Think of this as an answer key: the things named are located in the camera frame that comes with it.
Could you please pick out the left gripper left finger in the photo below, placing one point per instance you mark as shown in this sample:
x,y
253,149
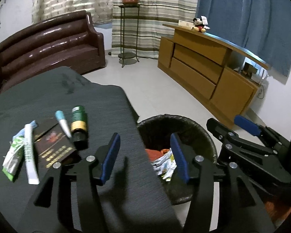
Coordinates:
x,y
49,208

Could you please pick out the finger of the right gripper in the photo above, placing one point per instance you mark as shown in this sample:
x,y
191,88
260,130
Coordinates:
x,y
247,125

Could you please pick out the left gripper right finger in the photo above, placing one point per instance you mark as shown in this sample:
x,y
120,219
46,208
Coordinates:
x,y
240,207

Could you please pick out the green white carton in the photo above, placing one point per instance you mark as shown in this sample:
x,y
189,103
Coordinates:
x,y
13,158

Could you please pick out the dark brown cigarette box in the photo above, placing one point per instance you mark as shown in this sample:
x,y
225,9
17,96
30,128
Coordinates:
x,y
51,143

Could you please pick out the light blue sachet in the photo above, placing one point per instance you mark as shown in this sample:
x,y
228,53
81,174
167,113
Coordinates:
x,y
31,126

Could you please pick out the white camel milk packet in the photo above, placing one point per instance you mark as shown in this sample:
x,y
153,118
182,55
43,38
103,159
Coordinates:
x,y
165,166

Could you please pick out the green yellow bottle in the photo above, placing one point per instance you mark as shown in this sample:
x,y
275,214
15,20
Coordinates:
x,y
79,127

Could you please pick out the white blue cream tube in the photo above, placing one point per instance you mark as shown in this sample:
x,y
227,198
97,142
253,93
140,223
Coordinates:
x,y
63,123

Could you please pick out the black trash bin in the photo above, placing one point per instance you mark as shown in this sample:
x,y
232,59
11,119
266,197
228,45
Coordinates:
x,y
156,135

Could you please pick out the wooden sideboard cabinet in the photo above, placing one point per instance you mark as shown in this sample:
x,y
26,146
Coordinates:
x,y
210,69

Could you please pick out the dark green table cloth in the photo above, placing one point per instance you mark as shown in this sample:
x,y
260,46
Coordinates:
x,y
132,200

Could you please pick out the blue curtain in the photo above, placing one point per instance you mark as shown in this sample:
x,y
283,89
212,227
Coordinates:
x,y
260,26

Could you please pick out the mickey mouse plush toy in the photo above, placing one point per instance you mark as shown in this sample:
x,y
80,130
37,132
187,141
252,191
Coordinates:
x,y
200,24

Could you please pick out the small beige box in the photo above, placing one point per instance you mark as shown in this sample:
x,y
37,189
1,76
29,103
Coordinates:
x,y
186,24

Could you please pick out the striped curtain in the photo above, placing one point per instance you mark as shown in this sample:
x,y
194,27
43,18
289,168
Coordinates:
x,y
154,14

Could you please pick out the black metal plant stand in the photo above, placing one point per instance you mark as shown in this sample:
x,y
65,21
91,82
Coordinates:
x,y
129,34

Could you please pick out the dark brown leather sofa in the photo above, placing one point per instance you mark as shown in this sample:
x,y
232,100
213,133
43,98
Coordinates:
x,y
65,40

